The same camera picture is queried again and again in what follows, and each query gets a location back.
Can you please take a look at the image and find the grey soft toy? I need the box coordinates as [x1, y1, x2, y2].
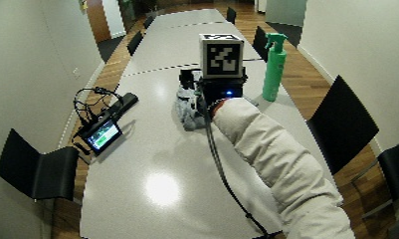
[174, 83, 209, 131]

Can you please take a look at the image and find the white marker cube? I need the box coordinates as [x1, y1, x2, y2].
[198, 32, 246, 80]

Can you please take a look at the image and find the black chair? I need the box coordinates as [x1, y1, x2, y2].
[376, 132, 399, 204]
[142, 14, 158, 30]
[126, 30, 146, 57]
[223, 6, 238, 25]
[0, 127, 81, 202]
[250, 25, 270, 63]
[306, 75, 380, 176]

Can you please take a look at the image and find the green spray bottle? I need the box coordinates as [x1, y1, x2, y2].
[261, 32, 289, 103]

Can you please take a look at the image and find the small monitor with lit screen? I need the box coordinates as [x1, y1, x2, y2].
[73, 117, 125, 156]

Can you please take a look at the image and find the brown wooden door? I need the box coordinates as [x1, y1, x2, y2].
[85, 0, 113, 44]

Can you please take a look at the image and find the black bar camera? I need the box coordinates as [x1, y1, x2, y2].
[104, 92, 141, 118]

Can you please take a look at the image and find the black cable bundle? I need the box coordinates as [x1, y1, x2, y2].
[72, 86, 125, 131]

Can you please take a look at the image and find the black glove cable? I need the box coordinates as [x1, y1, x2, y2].
[198, 83, 279, 239]

